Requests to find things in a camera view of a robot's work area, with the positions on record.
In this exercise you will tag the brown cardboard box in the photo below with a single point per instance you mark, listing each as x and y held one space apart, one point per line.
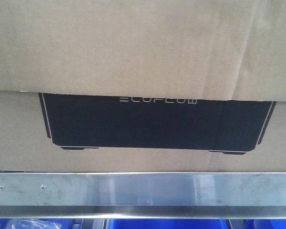
142 85

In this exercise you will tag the silver metal shelf beam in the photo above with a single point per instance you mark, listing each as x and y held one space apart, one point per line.
181 195

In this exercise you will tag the lower blue plastic bin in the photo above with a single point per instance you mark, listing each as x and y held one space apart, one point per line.
196 224

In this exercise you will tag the clear plastic bag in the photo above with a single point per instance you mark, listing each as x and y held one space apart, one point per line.
31 224

